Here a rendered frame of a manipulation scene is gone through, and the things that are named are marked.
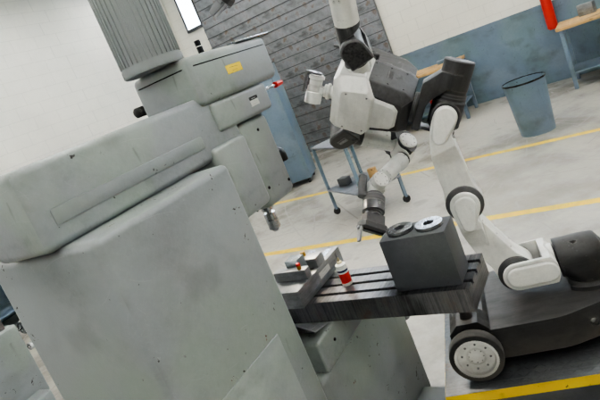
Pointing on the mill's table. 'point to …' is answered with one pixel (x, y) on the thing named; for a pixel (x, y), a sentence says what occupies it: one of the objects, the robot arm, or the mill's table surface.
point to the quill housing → (266, 157)
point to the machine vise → (306, 279)
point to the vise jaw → (314, 259)
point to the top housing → (205, 76)
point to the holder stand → (424, 254)
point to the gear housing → (239, 106)
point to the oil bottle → (343, 272)
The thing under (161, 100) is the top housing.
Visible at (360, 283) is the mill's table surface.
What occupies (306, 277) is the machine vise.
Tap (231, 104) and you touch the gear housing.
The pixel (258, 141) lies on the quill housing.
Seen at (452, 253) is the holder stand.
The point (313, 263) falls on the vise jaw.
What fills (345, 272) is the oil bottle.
